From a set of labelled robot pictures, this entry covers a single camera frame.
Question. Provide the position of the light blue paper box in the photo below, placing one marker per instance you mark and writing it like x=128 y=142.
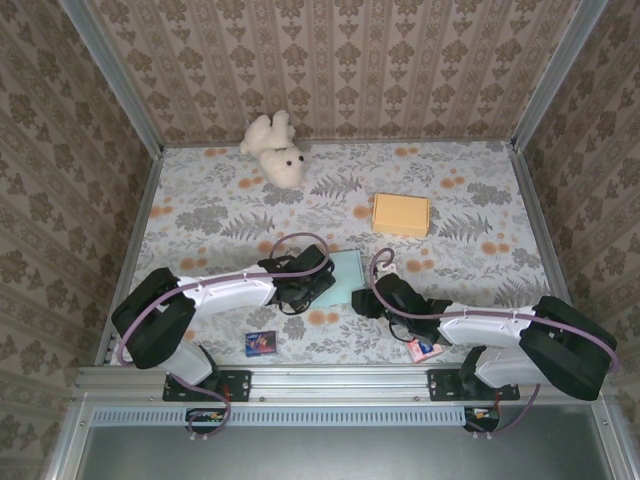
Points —
x=345 y=280

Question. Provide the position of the orange paper box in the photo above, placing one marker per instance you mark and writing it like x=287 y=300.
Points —
x=400 y=215

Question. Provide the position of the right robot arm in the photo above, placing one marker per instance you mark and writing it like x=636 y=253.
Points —
x=480 y=327

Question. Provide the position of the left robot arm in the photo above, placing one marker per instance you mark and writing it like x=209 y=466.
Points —
x=225 y=290

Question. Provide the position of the red card pack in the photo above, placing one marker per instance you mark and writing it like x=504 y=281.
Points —
x=425 y=352

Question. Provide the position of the blue card pack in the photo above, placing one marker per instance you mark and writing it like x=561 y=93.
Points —
x=261 y=344

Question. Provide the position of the white plush bear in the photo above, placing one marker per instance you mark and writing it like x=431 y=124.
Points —
x=280 y=165

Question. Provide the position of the grey metal panel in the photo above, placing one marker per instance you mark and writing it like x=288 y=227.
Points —
x=340 y=455

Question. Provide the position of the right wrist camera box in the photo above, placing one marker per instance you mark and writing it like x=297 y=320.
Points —
x=387 y=269

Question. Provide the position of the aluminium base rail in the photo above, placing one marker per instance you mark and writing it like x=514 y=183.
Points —
x=340 y=382

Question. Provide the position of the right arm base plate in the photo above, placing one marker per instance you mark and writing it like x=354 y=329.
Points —
x=440 y=385

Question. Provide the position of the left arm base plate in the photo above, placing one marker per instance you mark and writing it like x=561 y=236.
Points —
x=240 y=385

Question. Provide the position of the aluminium side rail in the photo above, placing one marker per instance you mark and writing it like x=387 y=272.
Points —
x=542 y=235
x=137 y=235

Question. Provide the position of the aluminium corner post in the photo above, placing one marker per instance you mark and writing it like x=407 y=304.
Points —
x=555 y=75
x=115 y=80

